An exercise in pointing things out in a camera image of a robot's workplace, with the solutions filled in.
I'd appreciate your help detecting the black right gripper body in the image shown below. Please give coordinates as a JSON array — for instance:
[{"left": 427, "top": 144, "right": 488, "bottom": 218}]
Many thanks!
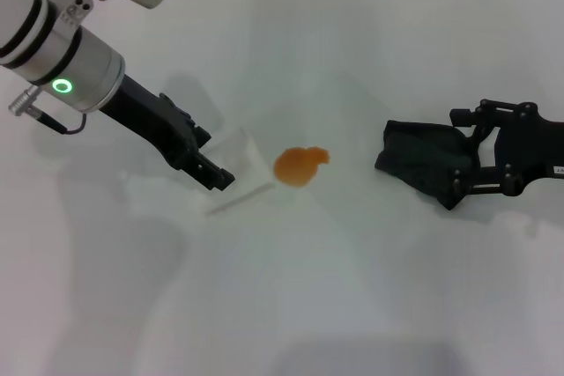
[{"left": 493, "top": 115, "right": 564, "bottom": 196}]

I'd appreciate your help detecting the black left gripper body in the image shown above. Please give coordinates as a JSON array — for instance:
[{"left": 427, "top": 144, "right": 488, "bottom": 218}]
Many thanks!
[{"left": 99, "top": 73, "right": 213, "bottom": 175}]

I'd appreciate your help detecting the white paper cup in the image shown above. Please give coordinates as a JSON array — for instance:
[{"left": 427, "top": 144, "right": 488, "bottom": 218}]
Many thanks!
[{"left": 193, "top": 124, "right": 277, "bottom": 218}]

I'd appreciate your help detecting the dark blue rag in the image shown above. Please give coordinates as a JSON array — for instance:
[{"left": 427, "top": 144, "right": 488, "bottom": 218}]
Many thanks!
[{"left": 374, "top": 119, "right": 482, "bottom": 211}]

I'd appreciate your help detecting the brown water stain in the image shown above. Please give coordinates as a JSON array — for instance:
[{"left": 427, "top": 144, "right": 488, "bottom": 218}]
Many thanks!
[{"left": 272, "top": 146, "right": 332, "bottom": 189}]

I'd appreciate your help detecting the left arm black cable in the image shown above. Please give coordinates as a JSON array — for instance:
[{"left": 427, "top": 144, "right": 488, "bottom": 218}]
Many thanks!
[{"left": 7, "top": 85, "right": 87, "bottom": 136}]

